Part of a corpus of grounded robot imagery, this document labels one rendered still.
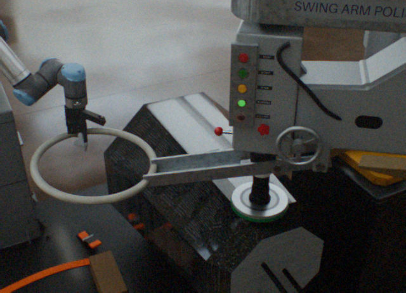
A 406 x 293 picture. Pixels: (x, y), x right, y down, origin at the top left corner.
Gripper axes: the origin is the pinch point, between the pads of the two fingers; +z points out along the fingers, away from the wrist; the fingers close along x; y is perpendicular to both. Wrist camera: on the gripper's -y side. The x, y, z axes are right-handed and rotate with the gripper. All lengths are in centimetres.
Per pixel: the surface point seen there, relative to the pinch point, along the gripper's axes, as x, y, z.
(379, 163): 44, -120, 1
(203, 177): 50, -37, -11
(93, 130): 1.3, -3.7, -7.7
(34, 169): 25.0, 21.6, -8.5
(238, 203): 55, -49, -1
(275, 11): 64, -51, -77
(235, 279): 70, -44, 24
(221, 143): 10, -59, 2
